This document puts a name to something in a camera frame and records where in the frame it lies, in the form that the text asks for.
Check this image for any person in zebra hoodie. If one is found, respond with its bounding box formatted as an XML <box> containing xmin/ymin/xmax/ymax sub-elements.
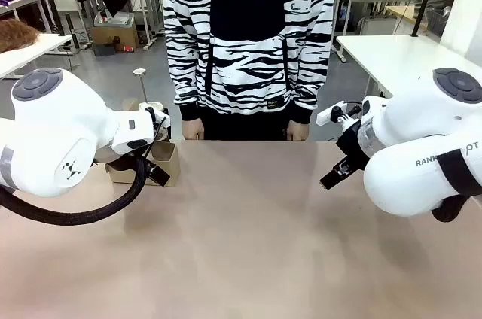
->
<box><xmin>161</xmin><ymin>0</ymin><xmax>337</xmax><ymax>142</ymax></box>

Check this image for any brown cardboard box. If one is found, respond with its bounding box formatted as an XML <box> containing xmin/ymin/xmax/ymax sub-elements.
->
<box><xmin>91</xmin><ymin>20</ymin><xmax>139</xmax><ymax>50</ymax></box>

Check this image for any brown cardboard cup carrier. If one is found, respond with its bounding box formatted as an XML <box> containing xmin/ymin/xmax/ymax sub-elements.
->
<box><xmin>105</xmin><ymin>141</ymin><xmax>181</xmax><ymax>187</ymax></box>

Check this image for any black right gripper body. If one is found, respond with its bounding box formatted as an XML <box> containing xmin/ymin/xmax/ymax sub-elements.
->
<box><xmin>335</xmin><ymin>118</ymin><xmax>373</xmax><ymax>170</ymax></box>

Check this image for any brown fuzzy wig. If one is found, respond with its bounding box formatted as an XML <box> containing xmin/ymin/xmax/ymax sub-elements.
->
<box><xmin>0</xmin><ymin>18</ymin><xmax>41</xmax><ymax>53</ymax></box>

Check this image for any wire mesh basket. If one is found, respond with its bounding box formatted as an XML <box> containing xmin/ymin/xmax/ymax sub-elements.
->
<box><xmin>428</xmin><ymin>8</ymin><xmax>451</xmax><ymax>36</ymax></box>

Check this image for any person's left forearm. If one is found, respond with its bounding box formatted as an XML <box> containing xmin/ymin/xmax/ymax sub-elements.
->
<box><xmin>288</xmin><ymin>29</ymin><xmax>334</xmax><ymax>125</ymax></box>

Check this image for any person's right hand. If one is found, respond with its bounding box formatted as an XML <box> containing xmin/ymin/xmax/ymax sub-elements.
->
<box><xmin>182</xmin><ymin>120</ymin><xmax>206</xmax><ymax>141</ymax></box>

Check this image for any thin metal floor stand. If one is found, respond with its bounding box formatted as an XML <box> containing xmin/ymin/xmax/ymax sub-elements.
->
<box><xmin>132</xmin><ymin>68</ymin><xmax>163</xmax><ymax>113</ymax></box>

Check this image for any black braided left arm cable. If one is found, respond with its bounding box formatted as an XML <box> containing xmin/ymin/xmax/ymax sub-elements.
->
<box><xmin>0</xmin><ymin>108</ymin><xmax>169</xmax><ymax>226</ymax></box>

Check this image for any person's right forearm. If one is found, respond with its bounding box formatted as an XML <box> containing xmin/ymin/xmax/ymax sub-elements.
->
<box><xmin>165</xmin><ymin>29</ymin><xmax>203</xmax><ymax>123</ymax></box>

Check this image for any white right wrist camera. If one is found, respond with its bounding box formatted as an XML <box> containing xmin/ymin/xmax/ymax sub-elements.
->
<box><xmin>316</xmin><ymin>101</ymin><xmax>346</xmax><ymax>126</ymax></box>

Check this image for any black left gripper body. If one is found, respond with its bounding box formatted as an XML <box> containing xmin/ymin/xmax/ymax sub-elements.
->
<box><xmin>107</xmin><ymin>151</ymin><xmax>151</xmax><ymax>175</ymax></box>

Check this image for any person's left hand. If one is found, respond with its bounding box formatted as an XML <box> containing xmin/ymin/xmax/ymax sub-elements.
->
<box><xmin>287</xmin><ymin>122</ymin><xmax>310</xmax><ymax>141</ymax></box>

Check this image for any white side table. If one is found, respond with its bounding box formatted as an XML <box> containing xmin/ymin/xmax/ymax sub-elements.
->
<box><xmin>0</xmin><ymin>34</ymin><xmax>73</xmax><ymax>80</ymax></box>
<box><xmin>336</xmin><ymin>35</ymin><xmax>482</xmax><ymax>99</ymax></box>

